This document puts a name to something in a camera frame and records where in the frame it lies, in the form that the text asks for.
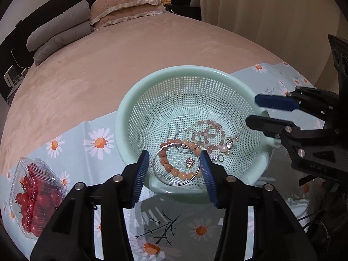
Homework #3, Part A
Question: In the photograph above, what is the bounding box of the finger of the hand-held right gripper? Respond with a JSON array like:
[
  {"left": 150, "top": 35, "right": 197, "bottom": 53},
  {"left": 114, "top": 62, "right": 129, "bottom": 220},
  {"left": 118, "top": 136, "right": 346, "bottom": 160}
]
[
  {"left": 245, "top": 115, "right": 339, "bottom": 153},
  {"left": 255, "top": 86, "right": 341, "bottom": 122}
]

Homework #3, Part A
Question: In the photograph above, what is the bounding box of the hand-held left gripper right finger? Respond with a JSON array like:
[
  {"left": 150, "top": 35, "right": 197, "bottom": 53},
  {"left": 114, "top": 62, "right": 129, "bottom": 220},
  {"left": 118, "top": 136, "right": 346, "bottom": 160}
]
[{"left": 200, "top": 149, "right": 318, "bottom": 261}]

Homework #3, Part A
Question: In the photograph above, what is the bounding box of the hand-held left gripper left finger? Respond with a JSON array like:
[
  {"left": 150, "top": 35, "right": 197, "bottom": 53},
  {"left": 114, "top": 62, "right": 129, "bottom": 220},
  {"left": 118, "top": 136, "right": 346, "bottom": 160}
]
[{"left": 30, "top": 150, "right": 151, "bottom": 261}]

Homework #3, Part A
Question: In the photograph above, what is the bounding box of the silver hoop earring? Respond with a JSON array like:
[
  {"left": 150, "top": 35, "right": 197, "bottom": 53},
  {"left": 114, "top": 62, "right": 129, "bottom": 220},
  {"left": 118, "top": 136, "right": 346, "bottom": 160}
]
[
  {"left": 174, "top": 128, "right": 202, "bottom": 153},
  {"left": 153, "top": 143, "right": 202, "bottom": 187}
]

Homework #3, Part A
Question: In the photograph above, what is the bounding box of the wooden bead bracelet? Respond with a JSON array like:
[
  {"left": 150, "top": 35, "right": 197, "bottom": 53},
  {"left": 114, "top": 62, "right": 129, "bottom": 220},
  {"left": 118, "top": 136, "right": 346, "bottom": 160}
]
[{"left": 158, "top": 139, "right": 203, "bottom": 180}]

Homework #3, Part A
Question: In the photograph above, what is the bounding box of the small silver ring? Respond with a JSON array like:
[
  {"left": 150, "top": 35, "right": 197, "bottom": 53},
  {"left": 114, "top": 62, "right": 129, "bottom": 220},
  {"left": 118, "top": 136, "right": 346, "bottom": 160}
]
[{"left": 226, "top": 135, "right": 241, "bottom": 149}]

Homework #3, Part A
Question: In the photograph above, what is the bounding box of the purple bead bracelet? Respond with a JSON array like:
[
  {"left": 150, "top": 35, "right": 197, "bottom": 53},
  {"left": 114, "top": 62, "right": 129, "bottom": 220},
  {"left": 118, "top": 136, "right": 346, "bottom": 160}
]
[{"left": 189, "top": 120, "right": 226, "bottom": 154}]

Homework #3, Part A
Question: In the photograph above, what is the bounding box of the green plastic mesh basket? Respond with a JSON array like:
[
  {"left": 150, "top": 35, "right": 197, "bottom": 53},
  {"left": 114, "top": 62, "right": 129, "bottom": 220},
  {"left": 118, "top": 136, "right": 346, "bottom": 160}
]
[{"left": 115, "top": 66, "right": 273, "bottom": 203}]

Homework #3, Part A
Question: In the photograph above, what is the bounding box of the blue daisy print cloth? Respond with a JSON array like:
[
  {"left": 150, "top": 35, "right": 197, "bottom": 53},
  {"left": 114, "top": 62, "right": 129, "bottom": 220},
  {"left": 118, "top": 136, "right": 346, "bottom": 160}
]
[{"left": 0, "top": 62, "right": 327, "bottom": 261}]

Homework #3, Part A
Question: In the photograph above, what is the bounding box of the cream curtain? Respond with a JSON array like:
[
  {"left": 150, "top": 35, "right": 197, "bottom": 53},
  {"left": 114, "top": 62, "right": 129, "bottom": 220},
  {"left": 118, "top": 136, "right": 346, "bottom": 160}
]
[{"left": 197, "top": 0, "right": 348, "bottom": 87}]

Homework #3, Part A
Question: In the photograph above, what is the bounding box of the clear box of tomatoes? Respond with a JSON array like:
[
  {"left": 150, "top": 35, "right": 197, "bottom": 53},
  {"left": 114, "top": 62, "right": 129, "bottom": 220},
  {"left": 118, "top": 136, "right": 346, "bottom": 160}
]
[{"left": 9, "top": 156, "right": 67, "bottom": 240}]

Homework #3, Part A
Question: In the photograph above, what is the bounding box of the beige bed cover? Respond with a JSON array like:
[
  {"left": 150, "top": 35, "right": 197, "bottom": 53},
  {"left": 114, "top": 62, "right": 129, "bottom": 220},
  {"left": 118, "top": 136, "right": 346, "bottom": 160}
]
[{"left": 0, "top": 5, "right": 283, "bottom": 174}]

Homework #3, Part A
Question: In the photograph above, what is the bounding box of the grey pillow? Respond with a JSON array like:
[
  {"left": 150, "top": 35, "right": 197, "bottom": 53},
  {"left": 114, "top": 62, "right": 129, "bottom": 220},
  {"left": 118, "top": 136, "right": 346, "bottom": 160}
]
[
  {"left": 33, "top": 22, "right": 93, "bottom": 66},
  {"left": 27, "top": 0, "right": 90, "bottom": 52}
]

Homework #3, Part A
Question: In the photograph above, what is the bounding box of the white bedside device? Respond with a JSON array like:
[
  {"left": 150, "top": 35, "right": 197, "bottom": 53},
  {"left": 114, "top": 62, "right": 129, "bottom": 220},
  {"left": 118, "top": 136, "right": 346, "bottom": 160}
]
[{"left": 4, "top": 65, "right": 24, "bottom": 88}]

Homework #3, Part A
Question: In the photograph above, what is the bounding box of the beige frilled pillow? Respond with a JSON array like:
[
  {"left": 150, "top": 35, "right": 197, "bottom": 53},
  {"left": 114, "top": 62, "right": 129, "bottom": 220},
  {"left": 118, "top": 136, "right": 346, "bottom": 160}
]
[
  {"left": 91, "top": 3, "right": 167, "bottom": 31},
  {"left": 90, "top": 0, "right": 161, "bottom": 20}
]

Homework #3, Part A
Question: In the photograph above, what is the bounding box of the black headboard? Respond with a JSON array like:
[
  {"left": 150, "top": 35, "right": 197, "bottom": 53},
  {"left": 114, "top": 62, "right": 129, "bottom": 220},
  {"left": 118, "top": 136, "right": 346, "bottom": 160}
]
[{"left": 0, "top": 0, "right": 196, "bottom": 98}]

